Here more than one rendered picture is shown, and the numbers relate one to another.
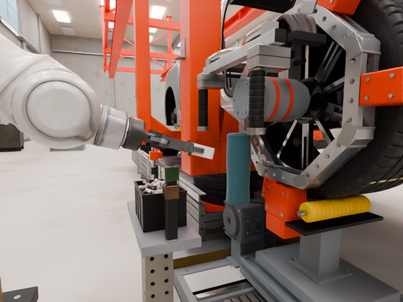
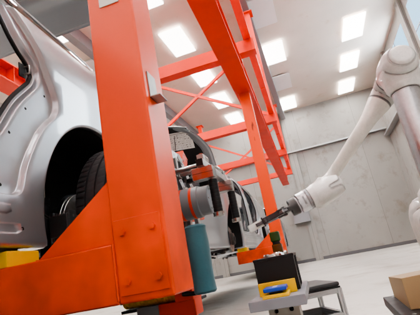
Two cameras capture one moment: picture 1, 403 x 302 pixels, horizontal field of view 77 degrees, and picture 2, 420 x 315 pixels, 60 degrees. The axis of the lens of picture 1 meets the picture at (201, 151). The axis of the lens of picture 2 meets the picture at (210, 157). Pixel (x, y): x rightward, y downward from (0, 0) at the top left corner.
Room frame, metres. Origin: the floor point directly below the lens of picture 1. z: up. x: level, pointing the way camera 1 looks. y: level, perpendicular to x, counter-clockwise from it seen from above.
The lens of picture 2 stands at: (2.08, 0.79, 0.57)
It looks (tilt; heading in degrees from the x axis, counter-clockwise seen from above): 16 degrees up; 214
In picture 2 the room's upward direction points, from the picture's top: 11 degrees counter-clockwise
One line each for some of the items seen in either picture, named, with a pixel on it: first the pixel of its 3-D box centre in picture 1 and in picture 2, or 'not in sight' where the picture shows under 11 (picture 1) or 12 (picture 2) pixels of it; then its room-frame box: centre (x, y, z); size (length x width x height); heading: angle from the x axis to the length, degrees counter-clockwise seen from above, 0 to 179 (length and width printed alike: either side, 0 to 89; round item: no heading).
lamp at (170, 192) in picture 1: (170, 190); (277, 249); (0.68, 0.08, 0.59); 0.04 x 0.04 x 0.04; 21
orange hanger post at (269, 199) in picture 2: not in sight; (244, 174); (-2.51, -1.76, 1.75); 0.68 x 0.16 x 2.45; 111
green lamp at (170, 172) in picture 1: (170, 172); (275, 236); (0.68, 0.08, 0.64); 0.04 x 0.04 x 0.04; 21
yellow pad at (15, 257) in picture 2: not in sight; (5, 262); (1.49, -0.47, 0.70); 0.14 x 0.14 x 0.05; 21
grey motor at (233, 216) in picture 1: (265, 226); not in sight; (1.22, -0.33, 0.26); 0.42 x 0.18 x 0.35; 111
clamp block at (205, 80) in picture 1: (210, 81); (204, 173); (0.93, -0.03, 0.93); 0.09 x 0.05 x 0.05; 111
